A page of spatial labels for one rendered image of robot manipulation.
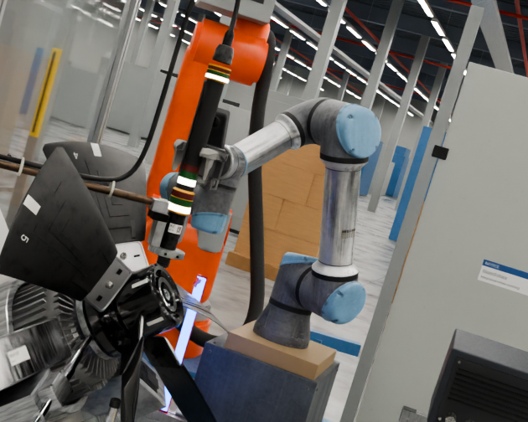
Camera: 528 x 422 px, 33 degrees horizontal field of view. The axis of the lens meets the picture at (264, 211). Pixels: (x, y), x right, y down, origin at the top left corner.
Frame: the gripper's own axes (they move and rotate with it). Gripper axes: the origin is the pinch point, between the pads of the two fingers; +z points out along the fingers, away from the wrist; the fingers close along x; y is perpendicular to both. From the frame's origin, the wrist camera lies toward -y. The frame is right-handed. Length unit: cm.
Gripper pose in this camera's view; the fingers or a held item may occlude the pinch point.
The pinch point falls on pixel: (191, 146)
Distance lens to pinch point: 165.6
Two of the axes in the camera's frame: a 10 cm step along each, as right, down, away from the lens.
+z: -2.0, 0.3, -9.8
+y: -2.9, 9.5, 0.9
